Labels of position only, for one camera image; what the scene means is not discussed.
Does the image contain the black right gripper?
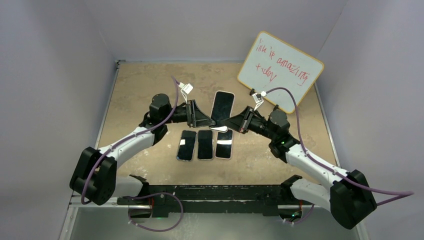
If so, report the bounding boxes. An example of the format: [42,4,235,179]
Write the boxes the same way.
[221,105,277,140]

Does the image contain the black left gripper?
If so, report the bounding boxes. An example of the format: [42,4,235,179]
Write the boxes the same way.
[162,100,215,129]

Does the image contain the frosted clear phone case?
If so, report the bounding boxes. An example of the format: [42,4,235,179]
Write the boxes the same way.
[208,90,236,133]

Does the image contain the black phone with white reflection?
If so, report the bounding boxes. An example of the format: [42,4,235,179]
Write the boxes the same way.
[197,130,214,161]

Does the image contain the pink phone case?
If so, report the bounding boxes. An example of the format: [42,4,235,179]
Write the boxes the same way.
[214,130,235,161]

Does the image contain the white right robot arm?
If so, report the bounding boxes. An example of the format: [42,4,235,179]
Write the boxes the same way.
[222,106,377,230]

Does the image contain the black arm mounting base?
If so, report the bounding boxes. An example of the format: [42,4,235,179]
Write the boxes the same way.
[117,179,309,222]

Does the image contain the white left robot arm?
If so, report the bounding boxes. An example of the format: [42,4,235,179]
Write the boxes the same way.
[69,93,216,206]

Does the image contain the yellow framed whiteboard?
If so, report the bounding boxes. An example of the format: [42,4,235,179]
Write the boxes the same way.
[237,31,325,114]

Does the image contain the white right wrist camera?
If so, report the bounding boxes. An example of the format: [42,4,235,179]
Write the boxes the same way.
[251,91,267,111]

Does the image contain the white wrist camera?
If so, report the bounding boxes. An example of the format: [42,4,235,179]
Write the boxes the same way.
[178,82,194,104]
[251,91,267,111]

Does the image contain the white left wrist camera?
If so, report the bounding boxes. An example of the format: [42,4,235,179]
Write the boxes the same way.
[178,82,194,104]

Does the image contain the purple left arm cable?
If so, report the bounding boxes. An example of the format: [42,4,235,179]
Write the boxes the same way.
[80,75,181,206]

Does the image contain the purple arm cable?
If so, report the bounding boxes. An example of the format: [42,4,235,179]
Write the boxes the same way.
[263,87,415,208]
[80,75,181,206]

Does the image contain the aluminium table frame rail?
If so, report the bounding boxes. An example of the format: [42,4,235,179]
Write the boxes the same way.
[59,60,126,240]

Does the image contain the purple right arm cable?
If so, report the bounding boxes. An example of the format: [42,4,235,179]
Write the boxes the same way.
[263,87,415,208]

